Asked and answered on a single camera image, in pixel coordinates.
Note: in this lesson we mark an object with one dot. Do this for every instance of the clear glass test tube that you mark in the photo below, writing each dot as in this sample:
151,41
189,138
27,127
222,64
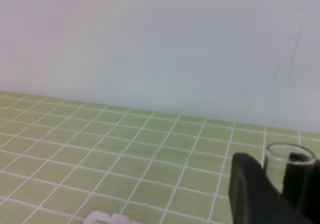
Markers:
276,158

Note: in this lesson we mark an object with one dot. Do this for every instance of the white plastic test tube rack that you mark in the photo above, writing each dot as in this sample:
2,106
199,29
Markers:
97,216

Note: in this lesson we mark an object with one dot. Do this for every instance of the green checkered tablecloth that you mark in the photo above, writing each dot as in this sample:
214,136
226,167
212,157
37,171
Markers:
60,160

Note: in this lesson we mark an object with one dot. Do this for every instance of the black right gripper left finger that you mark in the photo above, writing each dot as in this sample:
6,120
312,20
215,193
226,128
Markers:
253,199

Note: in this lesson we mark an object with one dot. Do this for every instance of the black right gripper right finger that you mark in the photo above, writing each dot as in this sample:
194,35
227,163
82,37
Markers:
301,185

